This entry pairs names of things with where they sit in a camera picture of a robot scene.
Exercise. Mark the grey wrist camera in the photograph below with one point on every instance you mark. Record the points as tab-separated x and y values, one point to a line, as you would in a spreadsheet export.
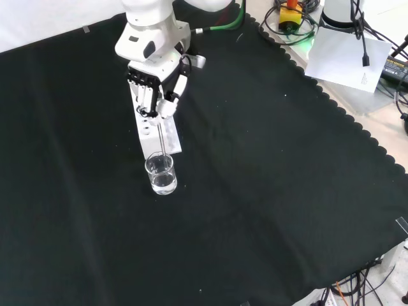
198	61

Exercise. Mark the pale board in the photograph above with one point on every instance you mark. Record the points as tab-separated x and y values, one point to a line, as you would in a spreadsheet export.
357	102

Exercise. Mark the clear glass beaker with water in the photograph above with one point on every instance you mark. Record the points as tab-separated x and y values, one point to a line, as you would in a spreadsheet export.
164	186

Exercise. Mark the black adapter with yellow label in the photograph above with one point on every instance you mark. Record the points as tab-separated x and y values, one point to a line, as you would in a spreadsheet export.
395	71

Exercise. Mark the small white thread scrap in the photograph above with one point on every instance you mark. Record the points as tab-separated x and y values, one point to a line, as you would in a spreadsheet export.
239	37

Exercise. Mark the white socket strip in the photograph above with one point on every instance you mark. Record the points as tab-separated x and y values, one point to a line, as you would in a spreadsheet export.
328	298

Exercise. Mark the white test tube rack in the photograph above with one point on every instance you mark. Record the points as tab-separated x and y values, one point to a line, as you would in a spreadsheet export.
172	137

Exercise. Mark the white cylinder with black band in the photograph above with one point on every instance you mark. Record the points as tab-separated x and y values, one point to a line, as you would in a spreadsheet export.
338	14

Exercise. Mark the clear glass rod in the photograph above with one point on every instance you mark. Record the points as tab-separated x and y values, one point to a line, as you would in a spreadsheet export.
162	140

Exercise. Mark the yellow stop button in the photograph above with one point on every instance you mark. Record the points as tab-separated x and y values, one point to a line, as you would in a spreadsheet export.
290	16

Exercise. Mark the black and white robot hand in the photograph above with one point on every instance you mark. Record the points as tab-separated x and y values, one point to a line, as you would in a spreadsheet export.
159	75

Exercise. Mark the white paper sheet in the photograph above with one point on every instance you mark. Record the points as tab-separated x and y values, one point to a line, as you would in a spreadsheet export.
338	60

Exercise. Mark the black bench cloth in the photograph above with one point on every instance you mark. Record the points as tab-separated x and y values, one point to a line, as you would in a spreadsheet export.
255	191

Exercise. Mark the clear tape piece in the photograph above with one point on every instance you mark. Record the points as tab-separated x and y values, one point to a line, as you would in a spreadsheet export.
403	224
86	29
245	303

